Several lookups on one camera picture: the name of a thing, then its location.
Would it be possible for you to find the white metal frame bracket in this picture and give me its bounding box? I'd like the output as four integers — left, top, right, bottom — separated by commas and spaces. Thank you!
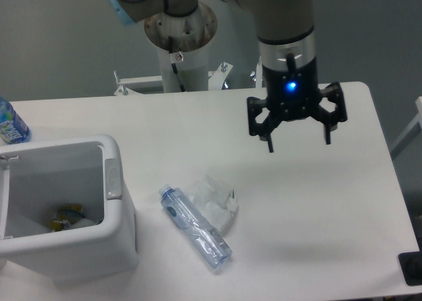
113, 60, 266, 96

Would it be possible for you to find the clear plastic wrapper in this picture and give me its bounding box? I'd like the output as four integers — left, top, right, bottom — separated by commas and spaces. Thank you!
187, 175, 239, 236

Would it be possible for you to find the crushed clear plastic bottle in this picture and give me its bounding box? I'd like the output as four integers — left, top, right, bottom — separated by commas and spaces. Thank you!
159, 184, 232, 270

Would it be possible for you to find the white plastic trash can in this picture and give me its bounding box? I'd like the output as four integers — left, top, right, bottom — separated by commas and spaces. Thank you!
1, 134, 138, 281

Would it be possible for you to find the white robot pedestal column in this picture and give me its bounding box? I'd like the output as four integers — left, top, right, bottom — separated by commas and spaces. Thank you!
143, 1, 218, 93

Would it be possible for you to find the blue labelled water bottle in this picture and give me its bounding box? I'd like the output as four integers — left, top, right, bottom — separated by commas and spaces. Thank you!
1, 97, 32, 145

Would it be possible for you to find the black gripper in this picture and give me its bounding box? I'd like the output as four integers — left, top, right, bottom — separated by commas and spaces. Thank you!
247, 55, 349, 153

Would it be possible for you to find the yellow trash inside bin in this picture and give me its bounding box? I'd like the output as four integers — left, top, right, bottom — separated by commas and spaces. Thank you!
47, 204, 85, 232

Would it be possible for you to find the black cable on pedestal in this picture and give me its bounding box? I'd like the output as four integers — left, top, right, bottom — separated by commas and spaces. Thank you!
167, 36, 187, 93

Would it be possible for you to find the black clamp at table edge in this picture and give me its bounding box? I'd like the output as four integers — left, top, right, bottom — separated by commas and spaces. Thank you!
398, 251, 421, 287

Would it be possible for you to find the white frame at right edge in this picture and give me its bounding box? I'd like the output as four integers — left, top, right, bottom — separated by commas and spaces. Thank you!
390, 96, 421, 160

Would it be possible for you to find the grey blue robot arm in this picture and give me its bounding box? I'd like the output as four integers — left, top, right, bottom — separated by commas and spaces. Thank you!
109, 0, 347, 142

